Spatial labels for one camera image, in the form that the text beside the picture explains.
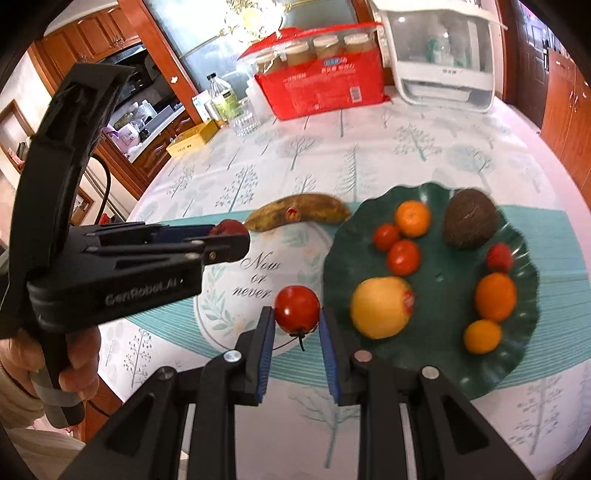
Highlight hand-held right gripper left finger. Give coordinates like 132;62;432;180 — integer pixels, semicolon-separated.
58;305;276;480

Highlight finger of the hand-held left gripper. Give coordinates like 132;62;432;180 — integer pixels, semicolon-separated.
69;222;218;248
84;233;251;274

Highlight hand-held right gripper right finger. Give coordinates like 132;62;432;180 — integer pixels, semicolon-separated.
318;305;536;480

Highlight cherry tomato with stem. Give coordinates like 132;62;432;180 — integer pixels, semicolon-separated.
274;285;321;352

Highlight dark green wavy plate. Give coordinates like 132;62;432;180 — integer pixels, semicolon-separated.
322;182;541;400

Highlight red tomato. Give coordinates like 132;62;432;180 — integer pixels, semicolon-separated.
387;240;422;277
373;224;400;252

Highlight orange tangerine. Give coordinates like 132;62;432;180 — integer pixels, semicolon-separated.
394;200;432;238
475;272;517;322

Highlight dark brown avocado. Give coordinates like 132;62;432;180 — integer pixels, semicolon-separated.
442;189;502;250

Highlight person's left hand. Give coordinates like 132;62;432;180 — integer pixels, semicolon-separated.
0;329;101;403

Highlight yellow mango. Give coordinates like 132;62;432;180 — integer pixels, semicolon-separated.
349;276;415;340

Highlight dark wooden kitchen cabinet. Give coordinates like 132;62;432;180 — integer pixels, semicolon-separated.
32;0;204;199

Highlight yellow cardboard box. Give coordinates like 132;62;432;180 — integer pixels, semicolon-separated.
165;121;218;158

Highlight overripe spotted banana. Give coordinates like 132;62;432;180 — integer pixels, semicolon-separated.
244;194;352;232

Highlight clear glass cup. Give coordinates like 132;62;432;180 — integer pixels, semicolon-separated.
229;99;259;137

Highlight blue white carton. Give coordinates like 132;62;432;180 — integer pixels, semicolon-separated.
193;90;213;121

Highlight green label plastic bottle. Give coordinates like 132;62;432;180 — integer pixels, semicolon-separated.
205;73;241;125

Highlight small orange kumquat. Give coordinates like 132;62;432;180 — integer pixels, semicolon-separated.
463;319;503;354

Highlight red jar package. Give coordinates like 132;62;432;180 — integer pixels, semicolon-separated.
238;22;391;121

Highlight jar with white lid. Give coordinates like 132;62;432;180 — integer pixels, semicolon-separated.
255;50;287;75
285;41;317;68
343;31;376;55
313;36;346;61

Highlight white countertop appliance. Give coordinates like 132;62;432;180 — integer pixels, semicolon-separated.
369;0;509;114

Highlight orange wooden cabinet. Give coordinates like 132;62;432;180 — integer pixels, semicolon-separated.
538;51;591;195

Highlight black cable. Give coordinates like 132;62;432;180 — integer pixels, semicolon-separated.
90;156;112;227

